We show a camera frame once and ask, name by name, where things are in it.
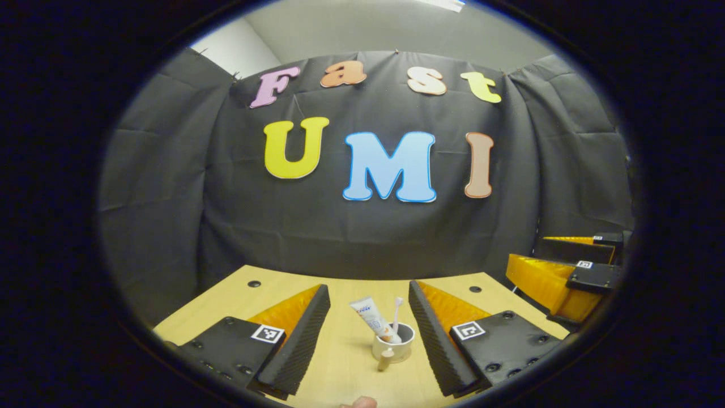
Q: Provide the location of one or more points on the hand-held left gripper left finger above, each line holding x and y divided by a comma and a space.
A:
303, 345

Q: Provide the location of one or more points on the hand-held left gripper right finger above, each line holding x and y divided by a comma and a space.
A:
433, 340

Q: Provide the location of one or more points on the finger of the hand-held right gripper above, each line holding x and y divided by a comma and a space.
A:
595, 277
572, 249

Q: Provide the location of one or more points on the white toothbrush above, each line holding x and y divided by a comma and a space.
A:
397, 311

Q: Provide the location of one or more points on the white toothpaste tube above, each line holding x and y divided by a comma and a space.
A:
371, 317

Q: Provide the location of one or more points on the wooden desktop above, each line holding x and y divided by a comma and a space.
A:
351, 362

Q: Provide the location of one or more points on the black backdrop cloth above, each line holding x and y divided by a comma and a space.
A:
340, 238

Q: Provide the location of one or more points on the ceiling light panel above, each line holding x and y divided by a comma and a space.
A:
444, 4

